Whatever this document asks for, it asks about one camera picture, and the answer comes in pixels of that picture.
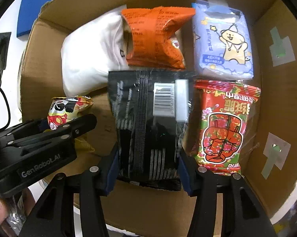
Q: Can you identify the orange snack packet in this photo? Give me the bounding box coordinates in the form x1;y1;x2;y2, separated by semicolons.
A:
121;6;197;69

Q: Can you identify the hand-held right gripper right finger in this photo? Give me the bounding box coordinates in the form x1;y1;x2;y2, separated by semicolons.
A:
178;150;278;237

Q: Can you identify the cardboard box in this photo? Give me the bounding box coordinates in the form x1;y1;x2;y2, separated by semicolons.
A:
18;0;297;237

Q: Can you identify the white soft packet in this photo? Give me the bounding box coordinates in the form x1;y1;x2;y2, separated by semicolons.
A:
61;10;129;97

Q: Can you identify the blue foam mat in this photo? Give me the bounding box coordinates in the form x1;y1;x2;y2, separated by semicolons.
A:
17;0;74;40

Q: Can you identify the yellow panda snack packet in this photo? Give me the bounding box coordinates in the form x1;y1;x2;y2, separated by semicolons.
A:
47;96;96;156

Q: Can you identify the red floral snack packet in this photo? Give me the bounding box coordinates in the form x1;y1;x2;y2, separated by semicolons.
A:
193;80;262;176

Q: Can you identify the blue cartoon tissue pack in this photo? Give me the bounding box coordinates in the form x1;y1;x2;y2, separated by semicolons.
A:
191;0;254;81

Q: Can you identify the black cable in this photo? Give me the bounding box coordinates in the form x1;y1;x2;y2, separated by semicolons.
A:
0;88;11;130

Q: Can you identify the black plastic packet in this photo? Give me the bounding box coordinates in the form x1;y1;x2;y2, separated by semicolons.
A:
108;70;196;192

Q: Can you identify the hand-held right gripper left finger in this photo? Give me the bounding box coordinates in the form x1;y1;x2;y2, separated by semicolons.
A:
20;149;120;237

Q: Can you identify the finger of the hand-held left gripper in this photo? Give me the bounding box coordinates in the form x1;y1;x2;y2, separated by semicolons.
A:
0;118;50;142
7;114;98;154

